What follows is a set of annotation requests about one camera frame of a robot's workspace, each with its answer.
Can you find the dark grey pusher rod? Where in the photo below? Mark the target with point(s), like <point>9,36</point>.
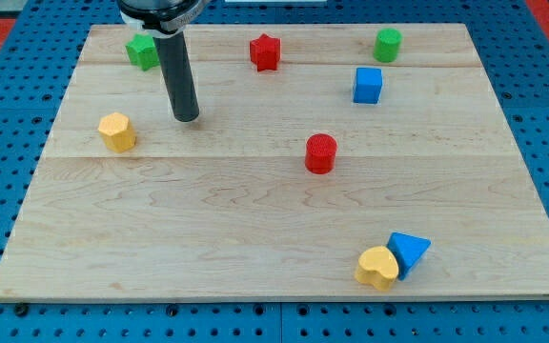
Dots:
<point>177,74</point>

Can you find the red cylinder block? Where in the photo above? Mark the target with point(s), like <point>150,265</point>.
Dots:
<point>320,154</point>

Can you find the black robot arm flange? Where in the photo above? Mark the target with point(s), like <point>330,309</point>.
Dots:
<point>160,18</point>

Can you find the yellow heart block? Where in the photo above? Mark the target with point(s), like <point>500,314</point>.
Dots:
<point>378,268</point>

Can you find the blue cube block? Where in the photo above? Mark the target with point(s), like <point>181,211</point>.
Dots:
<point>368,85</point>

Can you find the light wooden board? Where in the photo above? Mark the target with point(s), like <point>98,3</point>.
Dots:
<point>223,209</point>

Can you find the yellow hexagon block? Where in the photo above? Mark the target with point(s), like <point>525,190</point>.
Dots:
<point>117,132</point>

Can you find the green star block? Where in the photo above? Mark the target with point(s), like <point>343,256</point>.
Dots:
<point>142,52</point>

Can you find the green cylinder block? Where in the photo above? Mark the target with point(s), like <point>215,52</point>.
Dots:
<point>387,45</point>

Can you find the red star block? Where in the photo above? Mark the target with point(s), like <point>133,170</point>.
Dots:
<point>265,52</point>

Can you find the blue triangle block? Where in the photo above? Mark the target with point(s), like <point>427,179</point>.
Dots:
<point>407,249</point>

